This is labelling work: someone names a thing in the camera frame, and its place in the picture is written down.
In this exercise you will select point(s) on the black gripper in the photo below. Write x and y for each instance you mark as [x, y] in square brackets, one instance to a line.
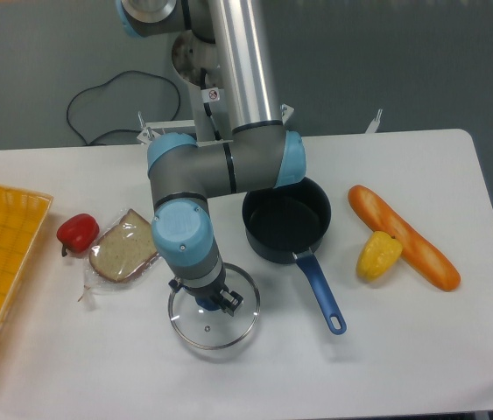
[211, 296]

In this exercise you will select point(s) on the glass lid with blue knob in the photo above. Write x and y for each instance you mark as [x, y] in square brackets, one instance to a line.
[212, 329]

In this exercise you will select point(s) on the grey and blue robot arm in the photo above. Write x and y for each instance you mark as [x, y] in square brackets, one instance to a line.
[183, 175]

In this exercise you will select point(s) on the dark blue saucepan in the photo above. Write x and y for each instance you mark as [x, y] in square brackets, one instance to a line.
[286, 225]

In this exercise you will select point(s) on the wrapped bread slice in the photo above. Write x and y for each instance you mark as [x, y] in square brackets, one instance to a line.
[120, 257]

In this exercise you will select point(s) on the red bell pepper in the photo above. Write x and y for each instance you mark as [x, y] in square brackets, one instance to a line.
[77, 234]

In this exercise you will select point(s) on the orange baguette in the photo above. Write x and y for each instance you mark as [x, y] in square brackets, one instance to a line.
[418, 252]

